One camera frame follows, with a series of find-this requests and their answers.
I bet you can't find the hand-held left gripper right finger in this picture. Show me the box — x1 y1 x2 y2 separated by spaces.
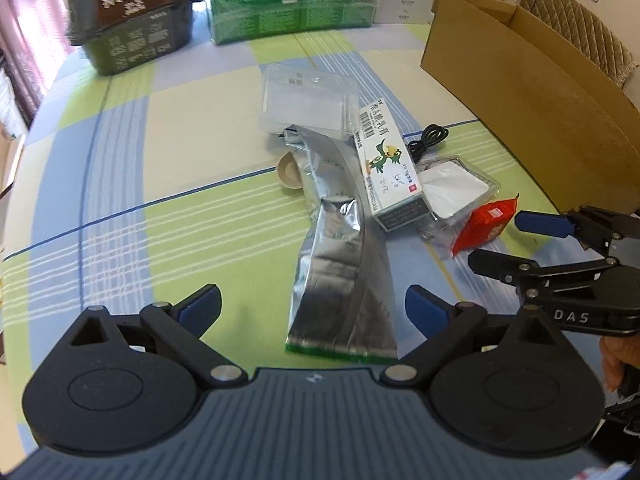
382 284 568 387

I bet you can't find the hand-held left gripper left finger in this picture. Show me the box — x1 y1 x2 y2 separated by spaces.
70 283 248 387

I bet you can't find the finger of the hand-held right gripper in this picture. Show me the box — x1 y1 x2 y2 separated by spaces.
467 247 621 295
514 204 623 255

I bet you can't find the silver foil bag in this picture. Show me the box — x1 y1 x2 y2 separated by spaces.
282 124 401 363

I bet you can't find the cardboard box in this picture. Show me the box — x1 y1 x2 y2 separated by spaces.
420 0 640 221

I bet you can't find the black cable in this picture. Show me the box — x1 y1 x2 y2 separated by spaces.
407 124 450 163

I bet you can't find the beige round cap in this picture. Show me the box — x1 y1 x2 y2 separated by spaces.
276 152 306 192

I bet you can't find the large clear plastic case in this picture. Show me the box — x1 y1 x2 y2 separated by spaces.
257 62 361 141

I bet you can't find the plaid cloth covered desktop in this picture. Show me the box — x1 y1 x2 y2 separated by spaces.
0 20 640 416

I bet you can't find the person's right hand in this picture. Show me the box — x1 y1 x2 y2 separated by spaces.
600 334 635 402

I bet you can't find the red snack packet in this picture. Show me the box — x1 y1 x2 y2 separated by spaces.
451 194 522 259

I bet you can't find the clear box with white insert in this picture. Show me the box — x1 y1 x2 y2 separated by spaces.
415 155 502 241

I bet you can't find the white and green medicine box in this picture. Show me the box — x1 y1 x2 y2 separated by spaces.
352 99 436 233

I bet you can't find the dark box with brown label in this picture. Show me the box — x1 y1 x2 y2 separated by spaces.
65 0 198 77

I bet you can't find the green wrapped pack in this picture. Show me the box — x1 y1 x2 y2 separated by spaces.
207 0 383 47

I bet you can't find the pink patterned curtain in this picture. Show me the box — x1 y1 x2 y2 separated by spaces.
0 0 96 136

